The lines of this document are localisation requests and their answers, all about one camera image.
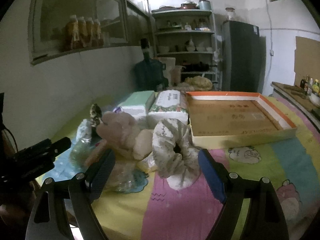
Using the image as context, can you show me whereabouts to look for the clear plastic bag green item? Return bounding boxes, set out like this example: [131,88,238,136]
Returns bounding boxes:
[69,119,97,167]

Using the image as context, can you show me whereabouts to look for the pink plush toy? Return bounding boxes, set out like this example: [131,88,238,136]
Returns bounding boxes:
[96,112,153,161]

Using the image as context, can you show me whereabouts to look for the white grey patterned scrunchie cloth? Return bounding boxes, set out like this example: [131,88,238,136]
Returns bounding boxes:
[152,119,200,191]

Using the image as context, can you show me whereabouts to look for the yellow white tissue packet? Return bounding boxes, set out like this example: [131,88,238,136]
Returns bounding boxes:
[137,152,157,173]

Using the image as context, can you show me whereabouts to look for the leopard print scrunchie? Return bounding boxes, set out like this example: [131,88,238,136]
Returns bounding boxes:
[89,103,103,137]

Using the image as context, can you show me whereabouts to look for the colourful cartoon bed sheet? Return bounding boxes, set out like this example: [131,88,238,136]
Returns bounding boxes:
[35,93,320,240]

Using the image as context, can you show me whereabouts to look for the orange cardboard box tray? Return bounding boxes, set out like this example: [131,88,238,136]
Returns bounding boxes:
[187,92,297,150]

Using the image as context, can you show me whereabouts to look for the mint green tissue box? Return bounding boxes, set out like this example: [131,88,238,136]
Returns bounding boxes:
[118,90,156,120]

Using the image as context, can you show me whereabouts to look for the wooden kitchen counter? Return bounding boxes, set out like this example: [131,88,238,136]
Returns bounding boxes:
[271,82,319,132]

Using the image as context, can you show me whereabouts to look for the orange drink bottle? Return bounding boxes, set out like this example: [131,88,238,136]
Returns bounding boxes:
[94,19,104,46]
[78,16,88,48]
[86,17,97,47]
[65,15,80,50]

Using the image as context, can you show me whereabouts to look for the white bowl on counter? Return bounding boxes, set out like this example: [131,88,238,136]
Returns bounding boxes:
[309,93,320,107]

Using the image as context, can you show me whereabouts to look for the yellow oil bottle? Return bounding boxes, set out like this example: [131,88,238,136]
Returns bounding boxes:
[312,79,319,94]

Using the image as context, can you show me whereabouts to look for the green water jug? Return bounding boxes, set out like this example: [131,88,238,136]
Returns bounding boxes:
[133,38,169,92]

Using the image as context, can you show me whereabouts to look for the floral white tissue pack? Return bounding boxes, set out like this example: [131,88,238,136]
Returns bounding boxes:
[147,90,189,129]

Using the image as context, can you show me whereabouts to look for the glass cabinet window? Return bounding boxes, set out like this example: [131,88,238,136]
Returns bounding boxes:
[28,0,129,65]

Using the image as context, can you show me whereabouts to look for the yellow woven basket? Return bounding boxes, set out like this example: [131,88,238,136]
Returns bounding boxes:
[184,76,213,91]

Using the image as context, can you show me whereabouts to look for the dark refrigerator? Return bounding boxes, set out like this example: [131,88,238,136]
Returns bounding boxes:
[222,21,261,92]

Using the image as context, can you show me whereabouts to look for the metal kitchen shelf rack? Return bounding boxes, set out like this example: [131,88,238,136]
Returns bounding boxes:
[151,7,222,90]

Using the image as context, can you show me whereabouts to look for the glass jar on fridge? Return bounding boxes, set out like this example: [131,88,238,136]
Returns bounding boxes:
[225,7,235,21]

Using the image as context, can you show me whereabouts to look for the red pan on shelf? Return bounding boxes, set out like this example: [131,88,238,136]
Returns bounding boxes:
[180,0,197,10]

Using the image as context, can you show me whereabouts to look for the teal pot on shelf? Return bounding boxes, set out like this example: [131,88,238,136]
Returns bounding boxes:
[198,0,212,11]

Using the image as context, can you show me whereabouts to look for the cardboard sheet on wall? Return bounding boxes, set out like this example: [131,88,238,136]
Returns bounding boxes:
[294,36,320,87]

